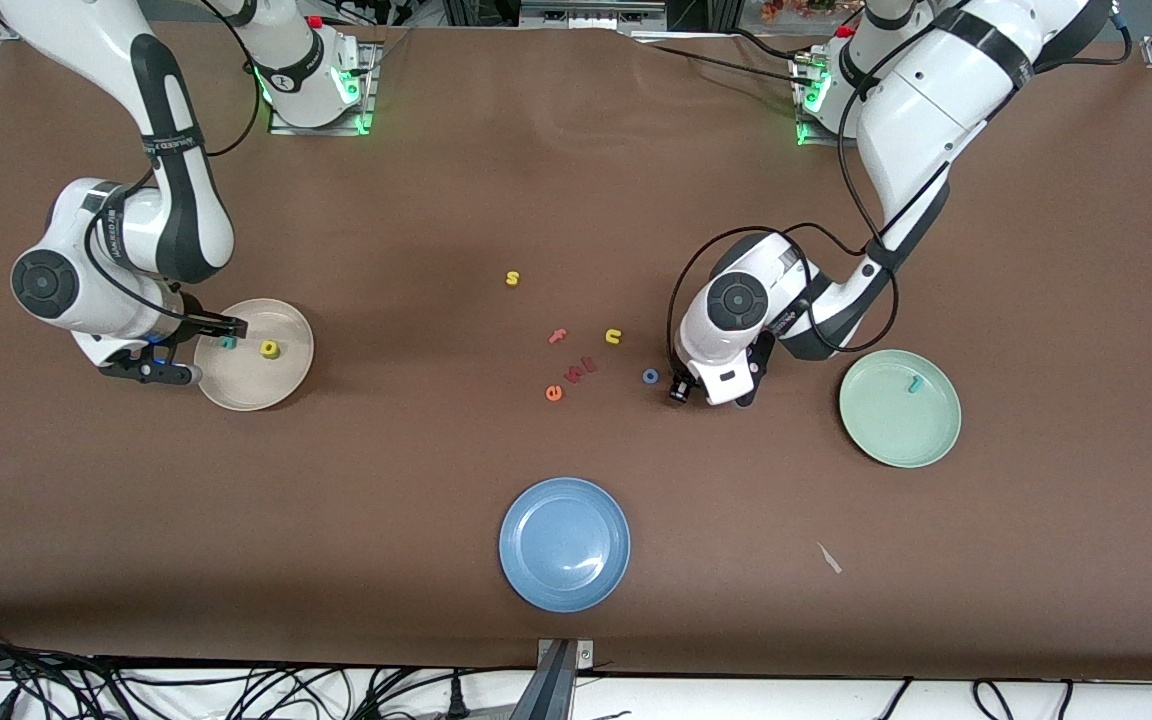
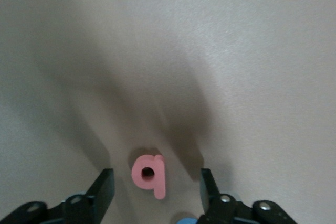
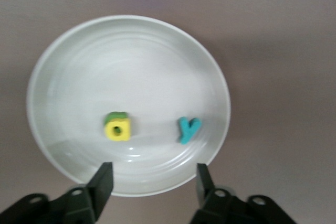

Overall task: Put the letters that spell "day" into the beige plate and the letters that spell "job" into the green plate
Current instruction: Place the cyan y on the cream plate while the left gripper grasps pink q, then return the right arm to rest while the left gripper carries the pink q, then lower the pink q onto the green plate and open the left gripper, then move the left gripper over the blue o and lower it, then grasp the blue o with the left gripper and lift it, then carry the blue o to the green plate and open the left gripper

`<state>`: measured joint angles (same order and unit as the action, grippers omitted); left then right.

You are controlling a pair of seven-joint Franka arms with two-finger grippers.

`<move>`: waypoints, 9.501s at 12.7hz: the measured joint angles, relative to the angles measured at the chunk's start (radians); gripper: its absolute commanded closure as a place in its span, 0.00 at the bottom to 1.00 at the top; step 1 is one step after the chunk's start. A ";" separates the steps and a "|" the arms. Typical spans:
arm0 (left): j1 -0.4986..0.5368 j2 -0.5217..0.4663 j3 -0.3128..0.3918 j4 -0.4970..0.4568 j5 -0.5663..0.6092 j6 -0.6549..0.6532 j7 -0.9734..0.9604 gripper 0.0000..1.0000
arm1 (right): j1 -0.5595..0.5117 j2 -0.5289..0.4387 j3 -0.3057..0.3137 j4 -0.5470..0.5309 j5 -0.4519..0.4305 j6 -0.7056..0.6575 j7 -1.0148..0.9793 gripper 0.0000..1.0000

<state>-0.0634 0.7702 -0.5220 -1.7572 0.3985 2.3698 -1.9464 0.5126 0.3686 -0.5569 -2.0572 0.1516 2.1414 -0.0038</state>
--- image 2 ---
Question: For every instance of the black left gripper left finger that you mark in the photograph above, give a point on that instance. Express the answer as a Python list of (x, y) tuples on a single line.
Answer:
[(97, 203)]

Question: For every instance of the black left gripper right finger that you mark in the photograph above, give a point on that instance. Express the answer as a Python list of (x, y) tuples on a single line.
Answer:
[(212, 203)]

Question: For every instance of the blue foam letter o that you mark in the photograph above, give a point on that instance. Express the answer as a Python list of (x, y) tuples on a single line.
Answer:
[(187, 221)]

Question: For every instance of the pink foam letter b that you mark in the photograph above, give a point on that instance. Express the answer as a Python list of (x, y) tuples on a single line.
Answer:
[(158, 179)]

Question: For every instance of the brown table cover sheet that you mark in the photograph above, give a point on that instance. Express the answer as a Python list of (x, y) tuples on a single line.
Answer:
[(236, 24)]

